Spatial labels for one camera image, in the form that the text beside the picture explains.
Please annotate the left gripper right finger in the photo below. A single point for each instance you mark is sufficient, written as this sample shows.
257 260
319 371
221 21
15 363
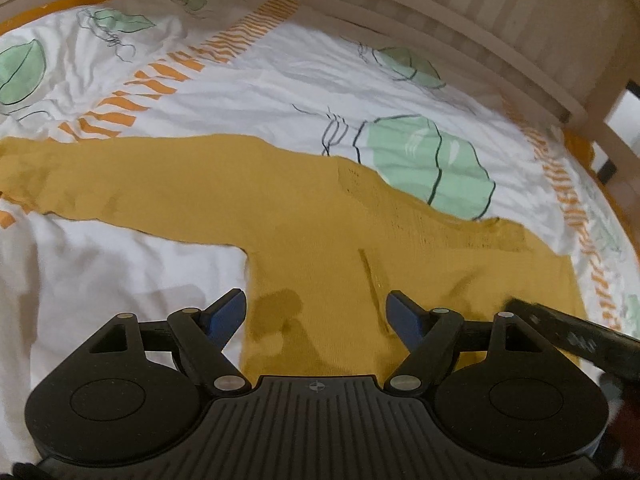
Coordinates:
494 388

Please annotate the mustard yellow knit sweater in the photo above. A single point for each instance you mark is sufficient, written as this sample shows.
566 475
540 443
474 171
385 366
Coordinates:
326 239

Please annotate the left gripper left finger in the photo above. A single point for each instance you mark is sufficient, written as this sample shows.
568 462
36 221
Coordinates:
138 388

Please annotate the light wooden bed frame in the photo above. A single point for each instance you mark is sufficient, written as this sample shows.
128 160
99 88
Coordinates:
566 61

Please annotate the white leaf-print duvet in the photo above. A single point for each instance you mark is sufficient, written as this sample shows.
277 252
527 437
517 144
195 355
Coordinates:
303 81

